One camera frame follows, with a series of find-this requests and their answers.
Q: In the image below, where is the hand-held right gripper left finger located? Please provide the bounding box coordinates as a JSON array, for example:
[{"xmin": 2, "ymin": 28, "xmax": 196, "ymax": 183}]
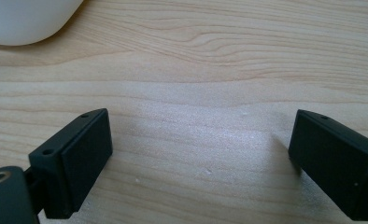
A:
[{"xmin": 28, "ymin": 107, "xmax": 114, "ymax": 220}]

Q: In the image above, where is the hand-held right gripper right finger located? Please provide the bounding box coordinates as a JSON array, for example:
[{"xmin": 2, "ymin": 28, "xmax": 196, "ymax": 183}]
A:
[{"xmin": 288, "ymin": 108, "xmax": 368, "ymax": 222}]

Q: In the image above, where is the white round bowl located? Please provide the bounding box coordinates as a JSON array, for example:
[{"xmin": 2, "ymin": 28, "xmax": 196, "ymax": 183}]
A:
[{"xmin": 0, "ymin": 0, "xmax": 85, "ymax": 47}]

